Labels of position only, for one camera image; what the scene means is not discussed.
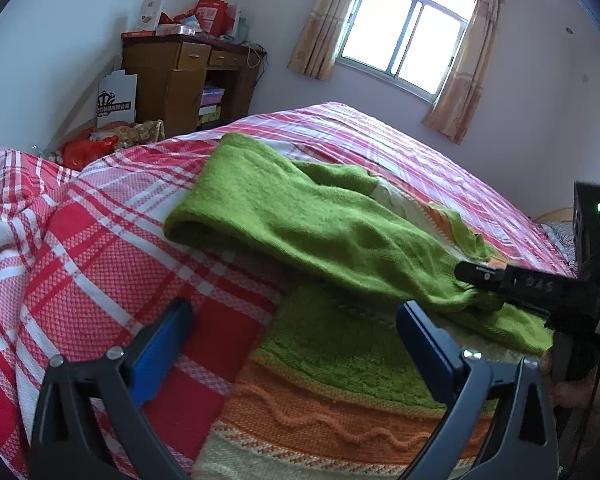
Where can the white printed carton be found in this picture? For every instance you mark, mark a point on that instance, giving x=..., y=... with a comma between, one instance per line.
x=150, y=12

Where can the wooden desk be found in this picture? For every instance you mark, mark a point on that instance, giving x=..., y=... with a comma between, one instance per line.
x=175, y=80

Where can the beige patterned curtain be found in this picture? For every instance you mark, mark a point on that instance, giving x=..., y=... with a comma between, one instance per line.
x=472, y=65
x=325, y=20

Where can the window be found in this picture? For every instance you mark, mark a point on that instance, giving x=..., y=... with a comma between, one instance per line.
x=405, y=30

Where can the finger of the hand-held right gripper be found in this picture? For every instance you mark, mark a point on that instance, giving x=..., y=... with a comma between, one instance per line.
x=510, y=285

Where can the red plaid bed sheet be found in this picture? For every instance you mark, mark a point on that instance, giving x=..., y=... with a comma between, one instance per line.
x=105, y=260

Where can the brown patterned bag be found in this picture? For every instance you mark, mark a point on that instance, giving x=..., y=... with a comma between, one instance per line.
x=142, y=132

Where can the grey striped cloth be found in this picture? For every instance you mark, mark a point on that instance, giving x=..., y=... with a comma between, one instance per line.
x=560, y=240

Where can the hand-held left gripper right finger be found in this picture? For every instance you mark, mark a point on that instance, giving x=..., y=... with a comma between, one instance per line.
x=425, y=345

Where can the green knit sweater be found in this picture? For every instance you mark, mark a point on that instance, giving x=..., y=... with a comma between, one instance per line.
x=305, y=220

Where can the person's right hand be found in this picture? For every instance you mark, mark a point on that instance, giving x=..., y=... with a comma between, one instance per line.
x=562, y=392

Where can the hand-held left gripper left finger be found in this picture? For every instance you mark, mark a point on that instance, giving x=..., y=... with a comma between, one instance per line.
x=162, y=345

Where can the red plastic bag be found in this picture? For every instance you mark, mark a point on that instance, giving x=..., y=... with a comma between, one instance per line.
x=87, y=152

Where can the stack of boxes in desk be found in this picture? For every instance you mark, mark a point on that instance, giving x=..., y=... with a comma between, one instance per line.
x=211, y=105

